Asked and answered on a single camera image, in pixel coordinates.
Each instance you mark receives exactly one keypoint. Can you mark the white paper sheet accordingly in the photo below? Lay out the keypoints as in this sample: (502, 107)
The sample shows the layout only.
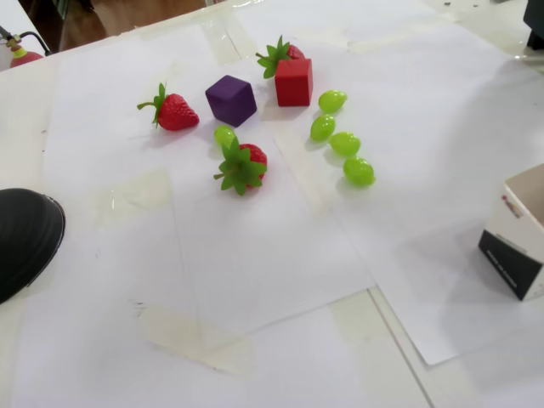
(425, 212)
(255, 255)

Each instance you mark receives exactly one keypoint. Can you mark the green plastic grape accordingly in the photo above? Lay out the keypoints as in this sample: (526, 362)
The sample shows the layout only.
(223, 135)
(345, 143)
(322, 127)
(332, 101)
(359, 171)

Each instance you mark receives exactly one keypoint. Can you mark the purple cube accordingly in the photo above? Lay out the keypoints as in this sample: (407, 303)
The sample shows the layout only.
(229, 102)

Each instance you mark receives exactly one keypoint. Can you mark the red cube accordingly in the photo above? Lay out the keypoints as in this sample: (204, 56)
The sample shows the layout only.
(293, 87)

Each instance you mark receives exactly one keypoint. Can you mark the white and black carton box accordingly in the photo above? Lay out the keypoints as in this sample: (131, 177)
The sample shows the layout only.
(506, 263)

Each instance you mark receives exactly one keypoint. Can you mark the red fire extinguisher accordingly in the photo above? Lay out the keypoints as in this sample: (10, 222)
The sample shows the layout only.
(27, 58)

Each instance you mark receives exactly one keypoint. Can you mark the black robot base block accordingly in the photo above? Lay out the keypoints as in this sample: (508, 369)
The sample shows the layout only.
(536, 25)

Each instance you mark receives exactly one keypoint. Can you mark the red plastic strawberry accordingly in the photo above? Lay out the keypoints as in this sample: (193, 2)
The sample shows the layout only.
(294, 52)
(178, 112)
(240, 170)

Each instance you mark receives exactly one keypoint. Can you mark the black round object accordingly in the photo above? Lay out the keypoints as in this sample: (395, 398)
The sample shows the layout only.
(25, 242)

